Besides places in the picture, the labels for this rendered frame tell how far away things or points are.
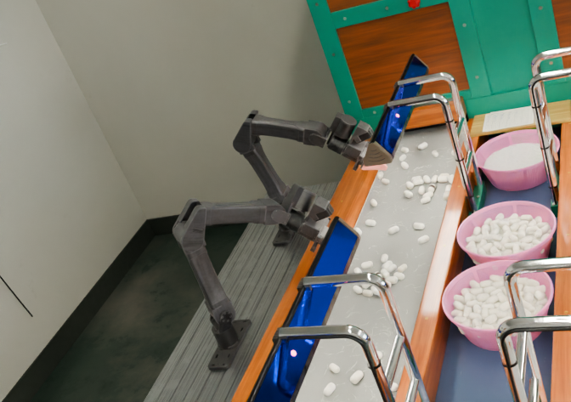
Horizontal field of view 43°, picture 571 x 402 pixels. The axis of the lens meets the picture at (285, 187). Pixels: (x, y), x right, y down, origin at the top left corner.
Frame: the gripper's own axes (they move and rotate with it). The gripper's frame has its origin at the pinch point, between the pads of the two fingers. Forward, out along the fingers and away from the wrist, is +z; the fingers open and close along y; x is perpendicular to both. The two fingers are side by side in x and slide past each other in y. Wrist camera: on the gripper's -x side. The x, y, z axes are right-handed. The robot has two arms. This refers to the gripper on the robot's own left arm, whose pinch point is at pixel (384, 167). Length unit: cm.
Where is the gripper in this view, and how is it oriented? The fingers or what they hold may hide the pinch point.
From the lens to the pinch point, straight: 236.9
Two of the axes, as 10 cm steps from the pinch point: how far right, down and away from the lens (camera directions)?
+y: 3.2, -5.3, 7.9
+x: -3.3, 7.2, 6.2
